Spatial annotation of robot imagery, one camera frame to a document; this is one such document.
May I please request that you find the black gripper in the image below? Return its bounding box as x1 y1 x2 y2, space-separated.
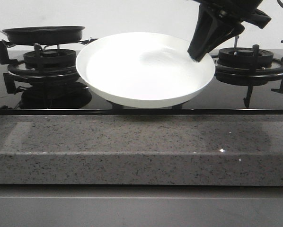
187 0 271 61

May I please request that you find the grey cabinet drawer front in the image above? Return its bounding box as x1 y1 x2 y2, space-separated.
0 185 283 227

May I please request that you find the black left gas burner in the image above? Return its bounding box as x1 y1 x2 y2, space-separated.
8 49 80 83

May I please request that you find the black right gas burner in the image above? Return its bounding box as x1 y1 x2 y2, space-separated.
212 47 283 86

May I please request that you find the black glass cooktop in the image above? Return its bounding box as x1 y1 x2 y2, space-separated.
0 64 283 115

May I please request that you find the white round plate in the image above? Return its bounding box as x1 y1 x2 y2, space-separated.
76 32 215 108

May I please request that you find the black frying pan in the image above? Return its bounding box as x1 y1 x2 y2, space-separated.
2 26 85 46

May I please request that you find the black gas burner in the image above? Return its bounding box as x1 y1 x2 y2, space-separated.
8 49 80 83
212 47 283 86

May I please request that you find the black left pan support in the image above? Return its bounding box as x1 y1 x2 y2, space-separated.
0 37 102 95

